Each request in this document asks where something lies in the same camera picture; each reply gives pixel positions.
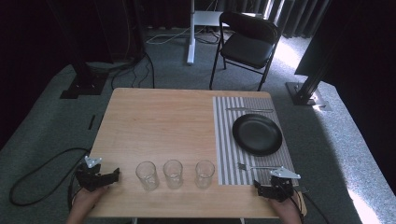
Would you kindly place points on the black stand with metal base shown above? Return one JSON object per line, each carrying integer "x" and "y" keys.
{"x": 306, "y": 93}

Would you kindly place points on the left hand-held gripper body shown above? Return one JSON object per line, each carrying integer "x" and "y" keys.
{"x": 88, "y": 178}

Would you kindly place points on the small black strip on floor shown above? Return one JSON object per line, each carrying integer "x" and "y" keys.
{"x": 91, "y": 122}

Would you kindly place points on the white desk leg stand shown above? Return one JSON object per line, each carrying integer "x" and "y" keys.
{"x": 193, "y": 31}

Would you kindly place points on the black folding chair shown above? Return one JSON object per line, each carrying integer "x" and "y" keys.
{"x": 249, "y": 43}

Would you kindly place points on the grey white striped placemat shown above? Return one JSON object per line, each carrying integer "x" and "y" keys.
{"x": 225, "y": 140}

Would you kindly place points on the person's right hand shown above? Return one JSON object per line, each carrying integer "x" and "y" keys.
{"x": 287, "y": 210}

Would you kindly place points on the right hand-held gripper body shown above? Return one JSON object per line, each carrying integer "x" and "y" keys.
{"x": 280, "y": 186}

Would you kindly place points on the black stand with square base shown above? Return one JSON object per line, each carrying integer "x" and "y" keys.
{"x": 83, "y": 81}

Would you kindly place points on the clear drinking glass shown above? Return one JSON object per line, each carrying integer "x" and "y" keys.
{"x": 147, "y": 175}
{"x": 204, "y": 174}
{"x": 173, "y": 174}

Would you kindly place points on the silver table knife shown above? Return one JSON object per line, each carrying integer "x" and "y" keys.
{"x": 246, "y": 109}

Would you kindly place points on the person's left hand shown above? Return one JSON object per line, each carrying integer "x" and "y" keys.
{"x": 88, "y": 196}

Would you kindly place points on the silver fork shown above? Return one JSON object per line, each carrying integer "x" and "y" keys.
{"x": 255, "y": 167}

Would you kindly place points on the black round plate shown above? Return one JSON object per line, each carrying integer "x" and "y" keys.
{"x": 257, "y": 134}

